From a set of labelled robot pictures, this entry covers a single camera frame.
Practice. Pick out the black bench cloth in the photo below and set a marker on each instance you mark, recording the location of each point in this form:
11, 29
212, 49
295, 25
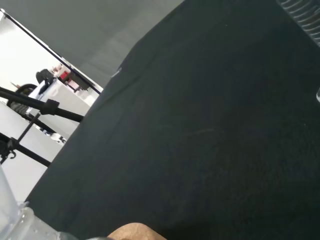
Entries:
187, 137

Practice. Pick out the small clear cloth clip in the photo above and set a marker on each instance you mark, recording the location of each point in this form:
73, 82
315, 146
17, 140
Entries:
117, 72

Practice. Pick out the black tripod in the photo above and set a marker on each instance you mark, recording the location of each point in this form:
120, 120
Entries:
51, 107

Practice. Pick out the grey backdrop panel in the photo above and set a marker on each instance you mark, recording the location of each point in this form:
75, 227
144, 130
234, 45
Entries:
87, 30

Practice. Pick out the black office chair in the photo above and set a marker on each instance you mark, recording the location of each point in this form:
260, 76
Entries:
44, 76

